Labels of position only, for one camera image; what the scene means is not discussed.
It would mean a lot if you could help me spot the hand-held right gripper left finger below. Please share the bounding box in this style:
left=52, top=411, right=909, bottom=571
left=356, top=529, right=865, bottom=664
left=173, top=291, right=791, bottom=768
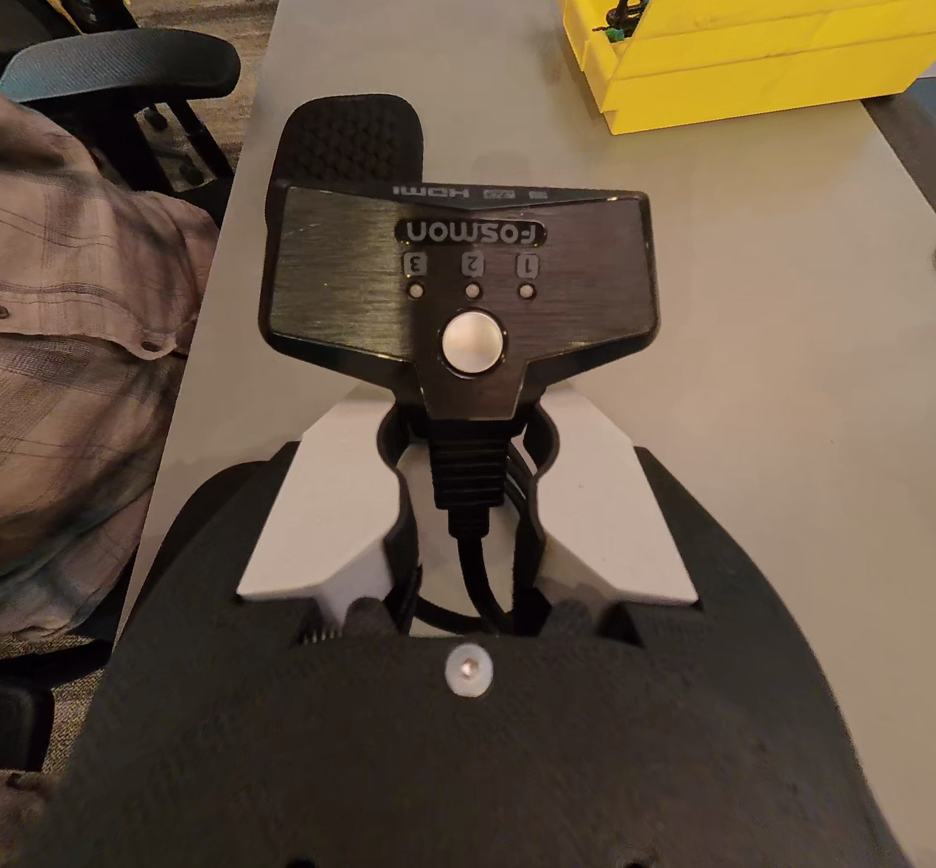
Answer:
left=235, top=399, right=422, bottom=612

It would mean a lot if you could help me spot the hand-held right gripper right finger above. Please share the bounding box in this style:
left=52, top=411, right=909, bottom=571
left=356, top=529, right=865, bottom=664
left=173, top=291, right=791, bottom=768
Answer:
left=512, top=387, right=701, bottom=609

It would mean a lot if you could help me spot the black hdmi switch box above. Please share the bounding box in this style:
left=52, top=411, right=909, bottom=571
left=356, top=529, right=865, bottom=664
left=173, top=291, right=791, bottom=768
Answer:
left=257, top=184, right=661, bottom=635

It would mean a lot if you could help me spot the yellow plastic bin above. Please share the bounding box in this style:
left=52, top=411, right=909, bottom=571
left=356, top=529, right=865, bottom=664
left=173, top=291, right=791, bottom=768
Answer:
left=552, top=0, right=936, bottom=136

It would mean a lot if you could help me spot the black textured pad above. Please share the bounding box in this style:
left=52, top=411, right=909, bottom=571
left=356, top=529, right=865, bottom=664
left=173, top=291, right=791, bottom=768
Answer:
left=267, top=93, right=427, bottom=226

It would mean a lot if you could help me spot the black office chair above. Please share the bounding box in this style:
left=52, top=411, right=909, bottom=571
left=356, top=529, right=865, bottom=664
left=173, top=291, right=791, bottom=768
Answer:
left=0, top=0, right=242, bottom=226

